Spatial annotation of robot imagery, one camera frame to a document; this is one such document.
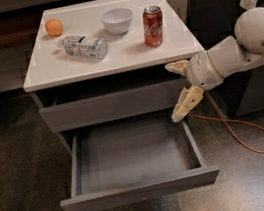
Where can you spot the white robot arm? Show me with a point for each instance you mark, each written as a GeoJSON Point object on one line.
{"type": "Point", "coordinates": [245, 50]}

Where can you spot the grey top drawer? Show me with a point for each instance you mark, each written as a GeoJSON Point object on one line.
{"type": "Point", "coordinates": [112, 106]}

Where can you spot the clear plastic water bottle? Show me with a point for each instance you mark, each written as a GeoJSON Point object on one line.
{"type": "Point", "coordinates": [85, 46]}

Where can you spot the orange fruit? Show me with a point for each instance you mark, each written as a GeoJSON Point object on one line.
{"type": "Point", "coordinates": [54, 27]}

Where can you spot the grey cabinet with white top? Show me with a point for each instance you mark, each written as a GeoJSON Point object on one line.
{"type": "Point", "coordinates": [51, 68]}

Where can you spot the white bowl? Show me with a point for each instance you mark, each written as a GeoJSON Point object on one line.
{"type": "Point", "coordinates": [117, 21]}

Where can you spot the red coke can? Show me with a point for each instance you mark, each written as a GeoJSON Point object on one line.
{"type": "Point", "coordinates": [152, 23]}

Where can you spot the white wall outlet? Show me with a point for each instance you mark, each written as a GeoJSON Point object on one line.
{"type": "Point", "coordinates": [248, 4]}

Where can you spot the grey drawer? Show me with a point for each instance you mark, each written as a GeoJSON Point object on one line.
{"type": "Point", "coordinates": [112, 106]}
{"type": "Point", "coordinates": [118, 163]}

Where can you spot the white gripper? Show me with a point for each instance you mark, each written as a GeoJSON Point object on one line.
{"type": "Point", "coordinates": [201, 71]}

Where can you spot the black counter cabinet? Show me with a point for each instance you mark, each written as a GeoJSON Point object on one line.
{"type": "Point", "coordinates": [218, 21]}

